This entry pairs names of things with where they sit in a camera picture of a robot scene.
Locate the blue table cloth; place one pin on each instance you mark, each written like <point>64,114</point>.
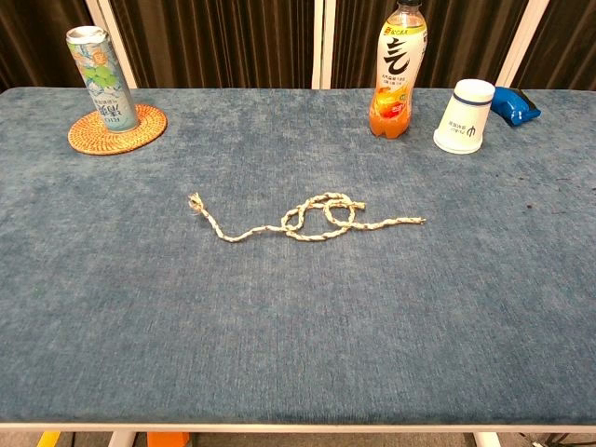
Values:
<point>298,326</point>

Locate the orange drink plastic bottle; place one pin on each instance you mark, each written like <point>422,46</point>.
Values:
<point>396,70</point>

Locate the white paper cup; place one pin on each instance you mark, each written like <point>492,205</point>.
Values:
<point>463,121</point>

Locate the dark brown curtain panel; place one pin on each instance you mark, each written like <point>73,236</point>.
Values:
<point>461,37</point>
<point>568,42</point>
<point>37,37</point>
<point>209,42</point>

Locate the round woven orange coaster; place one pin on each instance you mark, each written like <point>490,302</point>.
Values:
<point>93,139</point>

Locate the blue snack packet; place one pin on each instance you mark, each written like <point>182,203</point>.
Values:
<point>512,109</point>

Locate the orange block under table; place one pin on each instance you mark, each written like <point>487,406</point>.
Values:
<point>167,440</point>

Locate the yellow floor strip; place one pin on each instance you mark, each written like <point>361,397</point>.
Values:
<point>48,440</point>

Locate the white partition post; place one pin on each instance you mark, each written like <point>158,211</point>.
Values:
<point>114,51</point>
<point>519,46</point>
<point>318,46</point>

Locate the white table frame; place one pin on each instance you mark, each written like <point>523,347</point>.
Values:
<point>298,428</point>

